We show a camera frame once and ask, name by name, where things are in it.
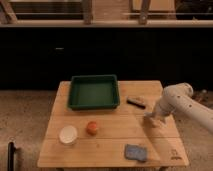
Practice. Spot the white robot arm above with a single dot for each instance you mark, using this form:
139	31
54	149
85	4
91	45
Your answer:
178	97

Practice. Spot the wooden folding table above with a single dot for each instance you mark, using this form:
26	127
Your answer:
117	127

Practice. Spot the black and tan brush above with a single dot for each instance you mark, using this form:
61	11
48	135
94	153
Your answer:
136	102

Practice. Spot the black chair post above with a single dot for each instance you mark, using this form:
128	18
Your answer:
11	152

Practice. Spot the blue sponge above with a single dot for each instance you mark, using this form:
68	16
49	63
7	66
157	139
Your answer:
135	152

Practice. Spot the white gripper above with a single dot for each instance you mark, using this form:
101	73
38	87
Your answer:
160	112

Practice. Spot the green plastic tray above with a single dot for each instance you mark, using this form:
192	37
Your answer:
92	92

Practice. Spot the orange small cup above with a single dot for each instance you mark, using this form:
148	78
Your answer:
92	128

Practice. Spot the white round bowl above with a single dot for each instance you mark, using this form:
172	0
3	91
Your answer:
68	135

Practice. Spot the grey towel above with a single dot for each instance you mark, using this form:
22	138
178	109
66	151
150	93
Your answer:
148	115

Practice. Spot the wooden railing shelf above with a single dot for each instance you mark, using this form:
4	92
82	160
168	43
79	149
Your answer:
106	13

